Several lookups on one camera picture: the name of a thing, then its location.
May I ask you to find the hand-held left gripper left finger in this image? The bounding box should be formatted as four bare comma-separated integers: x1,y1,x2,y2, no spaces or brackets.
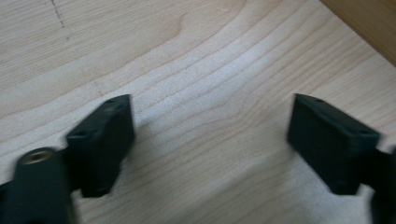
64,93,136,199

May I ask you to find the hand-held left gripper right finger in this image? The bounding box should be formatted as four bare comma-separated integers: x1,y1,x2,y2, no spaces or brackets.
286,92,383,196

